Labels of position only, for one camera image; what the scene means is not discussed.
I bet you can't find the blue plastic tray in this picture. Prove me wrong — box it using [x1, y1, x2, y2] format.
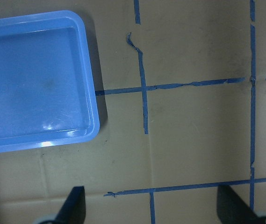
[0, 10, 100, 153]

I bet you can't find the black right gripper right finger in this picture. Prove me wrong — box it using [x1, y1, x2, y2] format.
[216, 185, 266, 224]

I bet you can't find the brown paper table cover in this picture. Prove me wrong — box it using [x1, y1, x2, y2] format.
[0, 0, 266, 224]

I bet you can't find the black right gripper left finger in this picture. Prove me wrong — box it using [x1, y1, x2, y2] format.
[53, 186, 86, 224]

